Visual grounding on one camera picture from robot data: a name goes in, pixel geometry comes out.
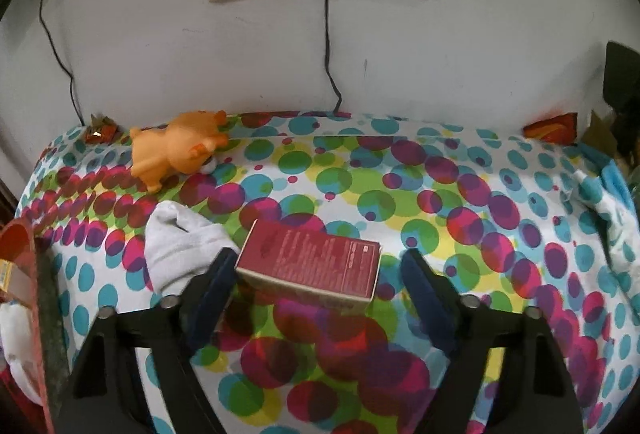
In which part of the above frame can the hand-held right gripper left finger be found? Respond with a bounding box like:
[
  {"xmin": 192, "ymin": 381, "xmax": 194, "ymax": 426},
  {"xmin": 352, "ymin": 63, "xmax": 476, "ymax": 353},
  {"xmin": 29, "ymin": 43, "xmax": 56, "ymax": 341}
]
[{"xmin": 55, "ymin": 247, "xmax": 241, "ymax": 434}]

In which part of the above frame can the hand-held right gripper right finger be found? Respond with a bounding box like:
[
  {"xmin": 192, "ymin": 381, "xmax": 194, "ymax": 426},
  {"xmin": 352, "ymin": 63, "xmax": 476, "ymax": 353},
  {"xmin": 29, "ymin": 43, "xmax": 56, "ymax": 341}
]
[{"xmin": 400, "ymin": 248, "xmax": 586, "ymax": 434}]

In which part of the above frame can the white sock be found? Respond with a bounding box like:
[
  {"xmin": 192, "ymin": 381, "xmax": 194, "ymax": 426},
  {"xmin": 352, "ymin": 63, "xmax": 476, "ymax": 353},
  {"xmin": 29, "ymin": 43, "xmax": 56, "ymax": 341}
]
[{"xmin": 144, "ymin": 201, "xmax": 241, "ymax": 297}]

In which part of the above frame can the dark red box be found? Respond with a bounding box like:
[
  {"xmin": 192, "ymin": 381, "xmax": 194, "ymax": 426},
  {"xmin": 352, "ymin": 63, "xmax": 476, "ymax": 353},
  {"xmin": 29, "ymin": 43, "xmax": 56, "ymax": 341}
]
[{"xmin": 234, "ymin": 218, "xmax": 382, "ymax": 315}]

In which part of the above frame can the red round tray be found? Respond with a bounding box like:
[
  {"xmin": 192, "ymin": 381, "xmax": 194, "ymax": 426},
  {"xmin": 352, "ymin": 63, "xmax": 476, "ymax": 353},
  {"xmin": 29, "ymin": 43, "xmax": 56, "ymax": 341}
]
[{"xmin": 0, "ymin": 220, "xmax": 71, "ymax": 434}]

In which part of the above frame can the polka dot tablecloth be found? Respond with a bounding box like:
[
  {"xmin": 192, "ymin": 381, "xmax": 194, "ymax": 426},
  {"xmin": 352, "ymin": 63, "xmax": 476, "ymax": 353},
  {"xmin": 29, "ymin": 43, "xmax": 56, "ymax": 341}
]
[{"xmin": 15, "ymin": 110, "xmax": 640, "ymax": 434}]

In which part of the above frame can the orange toy animal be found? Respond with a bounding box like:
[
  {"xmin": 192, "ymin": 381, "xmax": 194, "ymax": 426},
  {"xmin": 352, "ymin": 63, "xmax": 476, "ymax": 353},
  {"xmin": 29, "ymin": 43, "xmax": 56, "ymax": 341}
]
[{"xmin": 129, "ymin": 110, "xmax": 232, "ymax": 192}]

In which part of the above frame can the red candy wrapper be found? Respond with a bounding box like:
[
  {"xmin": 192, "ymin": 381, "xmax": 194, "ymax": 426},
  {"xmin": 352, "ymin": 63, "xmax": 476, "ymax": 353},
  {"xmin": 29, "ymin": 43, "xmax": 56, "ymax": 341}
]
[{"xmin": 84, "ymin": 113, "xmax": 118, "ymax": 145}]

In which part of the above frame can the clear plastic bag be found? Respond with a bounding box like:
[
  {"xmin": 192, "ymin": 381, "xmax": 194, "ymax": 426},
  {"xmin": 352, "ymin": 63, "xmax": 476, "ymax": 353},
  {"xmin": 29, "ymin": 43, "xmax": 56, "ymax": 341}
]
[{"xmin": 0, "ymin": 301, "xmax": 46, "ymax": 405}]

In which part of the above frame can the small yellow box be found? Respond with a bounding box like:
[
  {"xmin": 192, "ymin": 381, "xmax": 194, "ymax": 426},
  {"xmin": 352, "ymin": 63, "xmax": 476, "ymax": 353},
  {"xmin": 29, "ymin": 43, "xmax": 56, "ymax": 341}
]
[{"xmin": 0, "ymin": 259, "xmax": 38, "ymax": 305}]

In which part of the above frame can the red orange packet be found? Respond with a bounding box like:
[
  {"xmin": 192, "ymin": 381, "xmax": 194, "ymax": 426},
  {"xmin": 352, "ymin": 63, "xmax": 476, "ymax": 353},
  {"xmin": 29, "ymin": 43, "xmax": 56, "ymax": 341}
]
[{"xmin": 522, "ymin": 111, "xmax": 578, "ymax": 145}]

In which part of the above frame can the blue cloth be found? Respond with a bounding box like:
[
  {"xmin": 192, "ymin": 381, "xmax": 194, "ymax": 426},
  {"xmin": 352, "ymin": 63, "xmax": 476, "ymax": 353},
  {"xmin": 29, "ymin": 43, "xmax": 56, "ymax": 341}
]
[{"xmin": 597, "ymin": 158, "xmax": 632, "ymax": 210}]

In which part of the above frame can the brown cardboard piece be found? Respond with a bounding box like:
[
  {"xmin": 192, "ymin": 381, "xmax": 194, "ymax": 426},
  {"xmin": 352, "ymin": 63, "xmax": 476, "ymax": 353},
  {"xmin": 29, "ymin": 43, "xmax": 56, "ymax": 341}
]
[{"xmin": 582, "ymin": 109, "xmax": 621, "ymax": 150}]

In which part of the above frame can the black clamp stand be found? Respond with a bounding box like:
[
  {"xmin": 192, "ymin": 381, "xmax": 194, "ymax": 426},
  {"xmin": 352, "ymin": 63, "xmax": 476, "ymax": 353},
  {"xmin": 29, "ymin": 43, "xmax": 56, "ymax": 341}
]
[{"xmin": 602, "ymin": 40, "xmax": 640, "ymax": 155}]

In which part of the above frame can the thin black cable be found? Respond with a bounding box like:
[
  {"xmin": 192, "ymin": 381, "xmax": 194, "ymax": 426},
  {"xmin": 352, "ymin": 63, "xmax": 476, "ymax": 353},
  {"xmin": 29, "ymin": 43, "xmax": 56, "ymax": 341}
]
[{"xmin": 39, "ymin": 0, "xmax": 86, "ymax": 127}]

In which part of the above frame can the black adapter cable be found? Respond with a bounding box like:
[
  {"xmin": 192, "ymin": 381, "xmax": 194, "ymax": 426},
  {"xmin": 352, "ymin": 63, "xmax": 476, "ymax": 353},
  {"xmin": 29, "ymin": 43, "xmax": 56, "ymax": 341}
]
[{"xmin": 322, "ymin": 0, "xmax": 343, "ymax": 112}]

